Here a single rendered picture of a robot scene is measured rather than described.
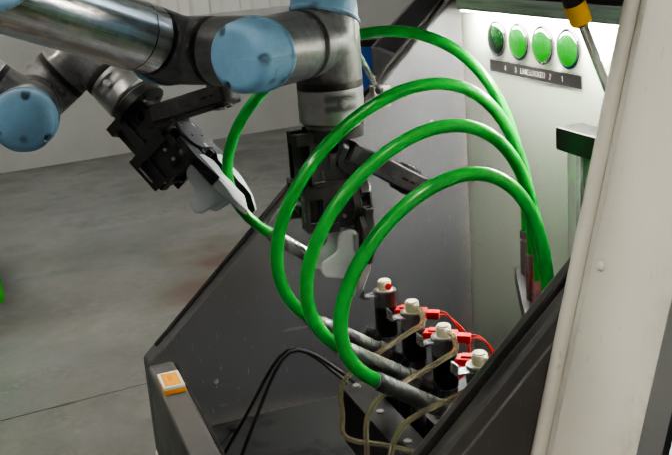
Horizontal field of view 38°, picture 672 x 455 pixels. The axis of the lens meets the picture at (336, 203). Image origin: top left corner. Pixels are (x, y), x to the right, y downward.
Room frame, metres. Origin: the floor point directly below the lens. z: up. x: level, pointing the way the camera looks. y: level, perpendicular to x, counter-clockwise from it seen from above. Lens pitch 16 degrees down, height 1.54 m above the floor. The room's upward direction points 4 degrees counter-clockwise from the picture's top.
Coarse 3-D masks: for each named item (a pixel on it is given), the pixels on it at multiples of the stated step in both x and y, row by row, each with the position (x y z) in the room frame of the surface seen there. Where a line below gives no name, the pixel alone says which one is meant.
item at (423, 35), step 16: (368, 32) 1.18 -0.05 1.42; (384, 32) 1.18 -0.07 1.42; (400, 32) 1.18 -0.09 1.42; (416, 32) 1.18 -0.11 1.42; (432, 32) 1.18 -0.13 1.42; (448, 48) 1.17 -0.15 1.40; (480, 64) 1.18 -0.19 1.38; (480, 80) 1.17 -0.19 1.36; (256, 96) 1.19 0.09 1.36; (496, 96) 1.17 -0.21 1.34; (240, 112) 1.19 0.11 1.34; (240, 128) 1.19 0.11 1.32; (224, 160) 1.19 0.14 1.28; (256, 224) 1.19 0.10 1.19
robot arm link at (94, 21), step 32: (32, 0) 0.89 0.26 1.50; (64, 0) 0.91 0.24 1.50; (96, 0) 0.95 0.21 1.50; (128, 0) 0.99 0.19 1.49; (0, 32) 0.89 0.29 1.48; (32, 32) 0.90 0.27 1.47; (64, 32) 0.92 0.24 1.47; (96, 32) 0.95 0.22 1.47; (128, 32) 0.97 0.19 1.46; (160, 32) 1.01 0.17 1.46; (192, 32) 1.03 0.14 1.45; (128, 64) 1.00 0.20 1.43; (160, 64) 1.02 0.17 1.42; (192, 64) 1.03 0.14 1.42
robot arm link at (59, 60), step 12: (48, 48) 1.27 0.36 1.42; (48, 60) 1.25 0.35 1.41; (60, 60) 1.25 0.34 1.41; (72, 60) 1.25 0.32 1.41; (84, 60) 1.25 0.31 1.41; (60, 72) 1.25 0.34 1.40; (72, 72) 1.25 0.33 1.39; (84, 72) 1.25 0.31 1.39; (96, 72) 1.24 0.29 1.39; (72, 84) 1.25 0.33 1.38; (84, 84) 1.26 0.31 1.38
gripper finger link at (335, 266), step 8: (344, 232) 1.07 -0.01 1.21; (352, 232) 1.07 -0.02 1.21; (344, 240) 1.07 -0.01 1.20; (352, 240) 1.07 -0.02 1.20; (344, 248) 1.07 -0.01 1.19; (352, 248) 1.07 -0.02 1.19; (336, 256) 1.07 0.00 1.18; (344, 256) 1.07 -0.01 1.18; (352, 256) 1.07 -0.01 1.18; (328, 264) 1.06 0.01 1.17; (336, 264) 1.07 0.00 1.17; (344, 264) 1.07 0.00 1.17; (368, 264) 1.07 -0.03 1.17; (328, 272) 1.06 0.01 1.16; (336, 272) 1.07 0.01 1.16; (344, 272) 1.07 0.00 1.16; (368, 272) 1.07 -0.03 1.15; (360, 280) 1.08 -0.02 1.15; (360, 288) 1.08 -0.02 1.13
